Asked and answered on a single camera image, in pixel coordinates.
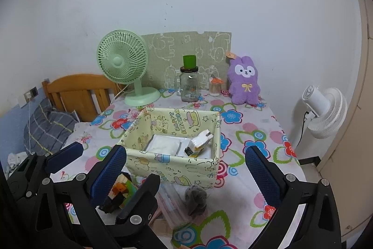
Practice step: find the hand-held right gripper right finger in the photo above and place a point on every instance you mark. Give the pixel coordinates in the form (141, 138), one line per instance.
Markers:
(262, 179)

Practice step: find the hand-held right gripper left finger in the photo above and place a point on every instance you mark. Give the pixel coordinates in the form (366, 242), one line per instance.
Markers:
(109, 176)

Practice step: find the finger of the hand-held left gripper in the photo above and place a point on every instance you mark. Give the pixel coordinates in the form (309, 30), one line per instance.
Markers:
(141, 198)
(65, 154)

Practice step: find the orange and green toy card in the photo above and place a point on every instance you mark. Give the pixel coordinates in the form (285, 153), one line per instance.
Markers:
(123, 187)

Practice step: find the clear plastic bags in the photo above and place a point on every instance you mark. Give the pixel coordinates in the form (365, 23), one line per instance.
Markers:
(172, 205)

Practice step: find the yellow printed fabric storage box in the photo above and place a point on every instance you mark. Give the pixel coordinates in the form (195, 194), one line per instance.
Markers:
(174, 170)

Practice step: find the grey plush mouse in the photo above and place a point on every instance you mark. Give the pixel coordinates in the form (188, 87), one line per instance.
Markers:
(195, 196)

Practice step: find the white crumpled cloth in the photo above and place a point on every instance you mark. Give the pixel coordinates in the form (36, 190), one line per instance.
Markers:
(16, 158)

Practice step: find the grey plaid pillow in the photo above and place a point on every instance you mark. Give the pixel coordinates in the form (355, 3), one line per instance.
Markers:
(46, 126)

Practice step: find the pink flat block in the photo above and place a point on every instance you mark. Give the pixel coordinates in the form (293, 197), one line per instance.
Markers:
(160, 227)

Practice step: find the white flat packet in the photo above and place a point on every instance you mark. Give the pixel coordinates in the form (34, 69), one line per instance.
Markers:
(163, 145)

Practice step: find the floral tablecloth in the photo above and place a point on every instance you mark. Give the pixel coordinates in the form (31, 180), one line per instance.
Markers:
(247, 120)

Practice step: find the wooden bed headboard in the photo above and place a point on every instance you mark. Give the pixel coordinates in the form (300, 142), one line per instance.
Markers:
(72, 85)

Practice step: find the white and yellow carton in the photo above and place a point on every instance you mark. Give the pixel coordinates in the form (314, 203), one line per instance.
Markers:
(201, 141)

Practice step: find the white standing fan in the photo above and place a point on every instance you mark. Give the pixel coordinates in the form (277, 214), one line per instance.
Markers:
(317, 103)

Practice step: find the purple plush bunny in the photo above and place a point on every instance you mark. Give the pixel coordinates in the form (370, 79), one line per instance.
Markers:
(244, 85)

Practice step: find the toothpick jar with orange lid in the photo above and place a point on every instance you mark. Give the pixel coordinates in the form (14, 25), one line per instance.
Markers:
(215, 89)

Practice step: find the green desk fan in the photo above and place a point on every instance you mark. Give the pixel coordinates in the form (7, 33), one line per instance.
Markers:
(118, 61)

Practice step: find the beige wardrobe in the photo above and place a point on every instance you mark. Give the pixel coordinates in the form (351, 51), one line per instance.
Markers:
(355, 120)

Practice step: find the green plastic cup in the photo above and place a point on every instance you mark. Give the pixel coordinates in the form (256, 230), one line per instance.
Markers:
(189, 61)

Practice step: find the green printed board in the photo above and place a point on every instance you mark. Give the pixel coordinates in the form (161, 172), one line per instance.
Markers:
(180, 44)

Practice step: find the white wall socket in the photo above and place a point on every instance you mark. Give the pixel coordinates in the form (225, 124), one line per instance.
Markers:
(27, 96)

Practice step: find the dark wall socket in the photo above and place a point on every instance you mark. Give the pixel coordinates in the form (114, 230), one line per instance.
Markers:
(34, 90)

